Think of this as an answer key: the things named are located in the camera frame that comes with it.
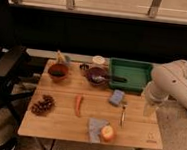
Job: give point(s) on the yellow and blue toy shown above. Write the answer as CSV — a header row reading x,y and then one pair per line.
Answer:
x,y
62,59

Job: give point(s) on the green plastic tray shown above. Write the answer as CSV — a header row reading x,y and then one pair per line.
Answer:
x,y
137,74

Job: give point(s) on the white paper cup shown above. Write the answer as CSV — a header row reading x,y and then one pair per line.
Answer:
x,y
98,61

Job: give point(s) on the orange carrot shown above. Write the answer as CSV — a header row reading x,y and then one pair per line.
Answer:
x,y
78,105

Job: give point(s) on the dark purple bowl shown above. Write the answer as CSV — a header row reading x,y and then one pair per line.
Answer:
x,y
95,71

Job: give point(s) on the metal spoon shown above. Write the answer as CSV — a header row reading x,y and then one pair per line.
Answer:
x,y
101,78

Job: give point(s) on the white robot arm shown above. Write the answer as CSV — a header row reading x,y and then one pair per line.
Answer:
x,y
169,79

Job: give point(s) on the wooden folding table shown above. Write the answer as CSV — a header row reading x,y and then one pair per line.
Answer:
x,y
62,123

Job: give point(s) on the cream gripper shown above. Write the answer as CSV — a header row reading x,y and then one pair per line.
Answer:
x,y
149,108

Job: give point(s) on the black office chair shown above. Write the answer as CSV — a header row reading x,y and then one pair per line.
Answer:
x,y
11,63

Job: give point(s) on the blue-grey cloth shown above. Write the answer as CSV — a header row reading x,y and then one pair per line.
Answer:
x,y
95,126

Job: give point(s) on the orange-red bowl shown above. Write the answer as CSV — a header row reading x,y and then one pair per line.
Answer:
x,y
58,72

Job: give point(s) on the blue sponge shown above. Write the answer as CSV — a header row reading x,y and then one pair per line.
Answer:
x,y
116,97

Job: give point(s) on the bunch of dark grapes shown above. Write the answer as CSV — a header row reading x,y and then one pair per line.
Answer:
x,y
44,106

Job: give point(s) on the red-yellow apple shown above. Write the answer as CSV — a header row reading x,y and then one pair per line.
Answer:
x,y
107,133

